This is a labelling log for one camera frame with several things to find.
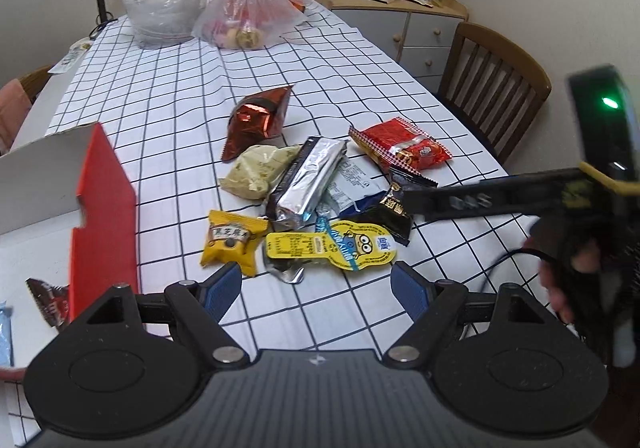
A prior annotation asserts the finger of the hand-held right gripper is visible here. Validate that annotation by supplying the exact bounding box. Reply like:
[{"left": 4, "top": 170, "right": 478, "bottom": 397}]
[{"left": 402, "top": 185, "right": 449, "bottom": 225}]

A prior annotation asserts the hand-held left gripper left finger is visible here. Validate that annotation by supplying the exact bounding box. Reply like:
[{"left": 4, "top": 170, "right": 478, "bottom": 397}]
[{"left": 85, "top": 261, "right": 251, "bottom": 371}]

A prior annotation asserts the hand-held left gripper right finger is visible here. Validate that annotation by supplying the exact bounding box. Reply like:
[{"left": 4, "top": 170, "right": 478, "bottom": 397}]
[{"left": 382, "top": 261, "right": 553, "bottom": 371}]

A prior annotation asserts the black snack packet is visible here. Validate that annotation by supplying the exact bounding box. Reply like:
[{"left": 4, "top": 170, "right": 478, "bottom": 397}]
[{"left": 357, "top": 167, "right": 438, "bottom": 247}]

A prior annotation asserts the yellow pastry packet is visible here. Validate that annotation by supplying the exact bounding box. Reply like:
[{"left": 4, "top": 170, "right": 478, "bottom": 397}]
[{"left": 200, "top": 209, "right": 270, "bottom": 277}]

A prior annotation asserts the red snack packet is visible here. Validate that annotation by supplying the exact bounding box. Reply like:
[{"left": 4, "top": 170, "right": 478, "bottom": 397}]
[{"left": 348, "top": 117, "right": 453, "bottom": 175}]

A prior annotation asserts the yellow cartoon snack packet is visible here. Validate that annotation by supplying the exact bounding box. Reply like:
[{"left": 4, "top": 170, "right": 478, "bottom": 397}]
[{"left": 264, "top": 218, "right": 399, "bottom": 284}]

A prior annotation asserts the blue and white snack packet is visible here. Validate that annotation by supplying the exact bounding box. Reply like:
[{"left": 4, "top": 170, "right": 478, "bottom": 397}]
[{"left": 316, "top": 157, "right": 396, "bottom": 219}]

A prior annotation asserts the red cardboard box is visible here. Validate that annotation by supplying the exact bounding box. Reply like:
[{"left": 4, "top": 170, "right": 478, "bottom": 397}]
[{"left": 0, "top": 122, "right": 138, "bottom": 379}]

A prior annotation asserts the person's right hand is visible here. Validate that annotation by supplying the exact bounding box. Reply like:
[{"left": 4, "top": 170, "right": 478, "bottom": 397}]
[{"left": 541, "top": 252, "right": 577, "bottom": 325}]

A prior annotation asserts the silver foil biscuit packet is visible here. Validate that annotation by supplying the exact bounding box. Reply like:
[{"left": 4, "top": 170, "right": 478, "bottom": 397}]
[{"left": 265, "top": 135, "right": 349, "bottom": 232}]

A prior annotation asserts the pale yellow snack packet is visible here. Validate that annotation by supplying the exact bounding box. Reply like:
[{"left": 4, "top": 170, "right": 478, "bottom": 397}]
[{"left": 219, "top": 144, "right": 303, "bottom": 200}]

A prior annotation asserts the dark wooden slatted chair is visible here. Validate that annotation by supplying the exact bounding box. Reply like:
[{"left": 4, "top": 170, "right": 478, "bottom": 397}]
[{"left": 437, "top": 22, "right": 553, "bottom": 166}]

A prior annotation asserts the grey corner cabinet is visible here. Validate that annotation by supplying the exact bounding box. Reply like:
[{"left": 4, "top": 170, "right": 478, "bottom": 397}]
[{"left": 330, "top": 0, "right": 471, "bottom": 79}]

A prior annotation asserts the dark red candy packet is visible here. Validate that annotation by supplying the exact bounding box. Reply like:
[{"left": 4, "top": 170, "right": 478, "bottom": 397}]
[{"left": 26, "top": 278, "right": 71, "bottom": 329}]

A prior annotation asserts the red-brown foil snack packet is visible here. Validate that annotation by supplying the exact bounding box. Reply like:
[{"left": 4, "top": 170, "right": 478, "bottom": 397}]
[{"left": 221, "top": 85, "right": 294, "bottom": 163}]

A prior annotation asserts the light blue packet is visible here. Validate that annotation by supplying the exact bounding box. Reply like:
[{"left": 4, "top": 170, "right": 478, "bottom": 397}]
[{"left": 0, "top": 301, "right": 13, "bottom": 366}]

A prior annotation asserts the clear bag with pastries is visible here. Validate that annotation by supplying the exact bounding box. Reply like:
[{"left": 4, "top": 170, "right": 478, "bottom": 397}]
[{"left": 192, "top": 0, "right": 308, "bottom": 50}]

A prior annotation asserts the pink cloth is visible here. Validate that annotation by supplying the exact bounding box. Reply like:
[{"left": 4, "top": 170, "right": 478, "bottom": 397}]
[{"left": 0, "top": 78, "right": 33, "bottom": 139}]

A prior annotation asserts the wooden chair with cloth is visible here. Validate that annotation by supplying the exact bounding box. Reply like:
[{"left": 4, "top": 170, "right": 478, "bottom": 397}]
[{"left": 0, "top": 66, "right": 53, "bottom": 154}]

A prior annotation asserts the paper leaflet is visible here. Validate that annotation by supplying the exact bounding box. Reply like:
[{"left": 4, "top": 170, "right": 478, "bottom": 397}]
[{"left": 47, "top": 38, "right": 93, "bottom": 74}]

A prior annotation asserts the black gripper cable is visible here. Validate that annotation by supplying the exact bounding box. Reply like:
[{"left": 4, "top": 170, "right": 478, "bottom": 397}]
[{"left": 477, "top": 247, "right": 558, "bottom": 294}]

